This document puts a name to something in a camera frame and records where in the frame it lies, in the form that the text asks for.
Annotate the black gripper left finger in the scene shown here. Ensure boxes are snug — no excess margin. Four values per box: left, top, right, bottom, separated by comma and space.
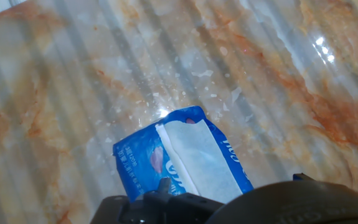
90, 177, 225, 224

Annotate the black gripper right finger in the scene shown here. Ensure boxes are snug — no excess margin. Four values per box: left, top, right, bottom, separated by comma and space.
293, 173, 316, 183

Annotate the white napkin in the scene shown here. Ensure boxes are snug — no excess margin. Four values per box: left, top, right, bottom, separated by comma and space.
155, 119, 243, 205

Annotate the blue tissue pack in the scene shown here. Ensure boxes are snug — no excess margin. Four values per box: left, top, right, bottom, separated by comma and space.
112, 105, 255, 205

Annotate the orange marble pattern mat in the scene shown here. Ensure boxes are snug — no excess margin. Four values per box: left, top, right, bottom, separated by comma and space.
0, 0, 358, 224

